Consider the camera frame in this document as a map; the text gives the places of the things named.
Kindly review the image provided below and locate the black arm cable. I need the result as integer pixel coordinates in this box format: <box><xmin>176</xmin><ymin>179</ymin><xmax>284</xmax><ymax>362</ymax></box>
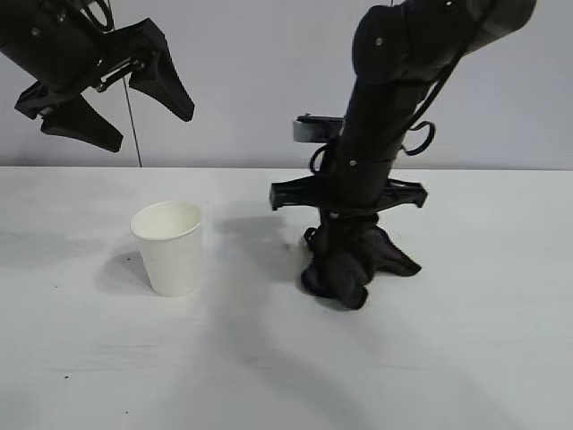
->
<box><xmin>81</xmin><ymin>0</ymin><xmax>114</xmax><ymax>33</ymax></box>
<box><xmin>400</xmin><ymin>0</ymin><xmax>498</xmax><ymax>157</ymax></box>

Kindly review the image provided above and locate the white paper cup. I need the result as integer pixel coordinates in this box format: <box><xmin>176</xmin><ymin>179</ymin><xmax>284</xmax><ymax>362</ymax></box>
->
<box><xmin>130</xmin><ymin>201</ymin><xmax>205</xmax><ymax>297</ymax></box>

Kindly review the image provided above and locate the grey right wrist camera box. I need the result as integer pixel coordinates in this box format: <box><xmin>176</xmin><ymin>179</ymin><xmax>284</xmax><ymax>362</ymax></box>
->
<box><xmin>293</xmin><ymin>114</ymin><xmax>348</xmax><ymax>143</ymax></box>

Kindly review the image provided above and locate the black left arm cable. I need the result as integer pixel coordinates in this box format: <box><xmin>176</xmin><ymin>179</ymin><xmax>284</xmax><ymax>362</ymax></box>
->
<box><xmin>81</xmin><ymin>0</ymin><xmax>114</xmax><ymax>33</ymax></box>

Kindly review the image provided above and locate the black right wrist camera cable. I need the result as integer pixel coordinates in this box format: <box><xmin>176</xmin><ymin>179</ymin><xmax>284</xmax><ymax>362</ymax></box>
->
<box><xmin>307</xmin><ymin>142</ymin><xmax>335</xmax><ymax>175</ymax></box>

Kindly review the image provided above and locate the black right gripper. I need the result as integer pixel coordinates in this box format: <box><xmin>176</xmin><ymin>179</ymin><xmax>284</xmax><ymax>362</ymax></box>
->
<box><xmin>269</xmin><ymin>143</ymin><xmax>428</xmax><ymax>275</ymax></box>

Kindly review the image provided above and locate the dark purple-lined cloth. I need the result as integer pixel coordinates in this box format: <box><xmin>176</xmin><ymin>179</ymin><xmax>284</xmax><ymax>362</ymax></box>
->
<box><xmin>298</xmin><ymin>214</ymin><xmax>423</xmax><ymax>311</ymax></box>

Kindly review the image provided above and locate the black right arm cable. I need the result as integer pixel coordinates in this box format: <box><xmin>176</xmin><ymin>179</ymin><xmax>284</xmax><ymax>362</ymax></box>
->
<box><xmin>400</xmin><ymin>0</ymin><xmax>498</xmax><ymax>157</ymax></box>

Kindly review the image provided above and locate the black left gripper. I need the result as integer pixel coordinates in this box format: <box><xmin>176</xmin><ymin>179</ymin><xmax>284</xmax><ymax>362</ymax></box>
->
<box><xmin>0</xmin><ymin>0</ymin><xmax>196</xmax><ymax>154</ymax></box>

